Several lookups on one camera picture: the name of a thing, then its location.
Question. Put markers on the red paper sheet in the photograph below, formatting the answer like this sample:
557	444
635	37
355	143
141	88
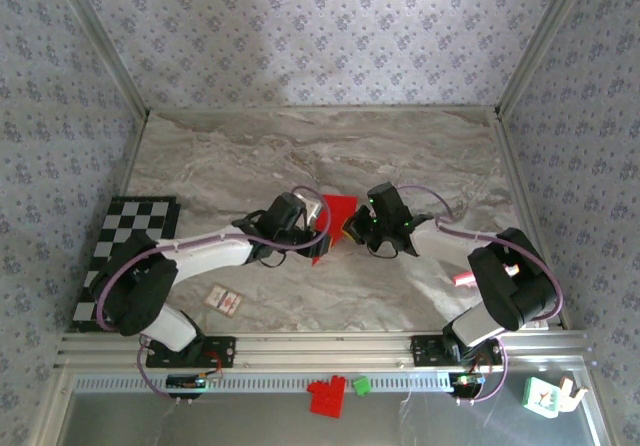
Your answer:
340	208

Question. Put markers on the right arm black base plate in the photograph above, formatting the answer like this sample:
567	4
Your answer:
425	351

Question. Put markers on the beige wooden toy piece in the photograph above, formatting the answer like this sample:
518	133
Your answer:
572	396

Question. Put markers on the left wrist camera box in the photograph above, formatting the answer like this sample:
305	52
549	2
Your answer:
285	208

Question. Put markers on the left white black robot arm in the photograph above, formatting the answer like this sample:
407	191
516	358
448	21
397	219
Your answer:
210	258

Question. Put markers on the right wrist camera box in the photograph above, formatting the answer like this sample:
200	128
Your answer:
387	203

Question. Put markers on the aluminium frame post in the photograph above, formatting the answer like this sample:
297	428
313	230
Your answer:
543	41
106	41

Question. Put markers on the red toy brick stack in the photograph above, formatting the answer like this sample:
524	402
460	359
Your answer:
327	398

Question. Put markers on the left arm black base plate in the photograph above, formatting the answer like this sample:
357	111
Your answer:
222	351

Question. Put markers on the steel sheet shelf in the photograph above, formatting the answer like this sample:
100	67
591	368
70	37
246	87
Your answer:
250	421

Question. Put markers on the aluminium front rail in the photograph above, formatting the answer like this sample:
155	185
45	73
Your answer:
325	351

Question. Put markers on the black white checkerboard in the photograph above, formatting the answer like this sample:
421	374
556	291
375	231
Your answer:
135	221

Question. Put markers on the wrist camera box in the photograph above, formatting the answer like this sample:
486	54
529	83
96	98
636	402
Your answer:
285	208
387	203

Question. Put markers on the green toy brick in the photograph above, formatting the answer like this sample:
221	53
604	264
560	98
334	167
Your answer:
361	386

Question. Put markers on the aluminium table side rail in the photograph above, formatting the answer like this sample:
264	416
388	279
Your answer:
527	216
132	156

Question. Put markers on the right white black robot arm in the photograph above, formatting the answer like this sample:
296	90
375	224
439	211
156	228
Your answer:
475	323

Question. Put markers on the small printed playing card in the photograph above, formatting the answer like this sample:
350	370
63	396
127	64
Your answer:
224	300

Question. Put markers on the white green toy clock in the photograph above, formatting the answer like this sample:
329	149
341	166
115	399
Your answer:
541	397

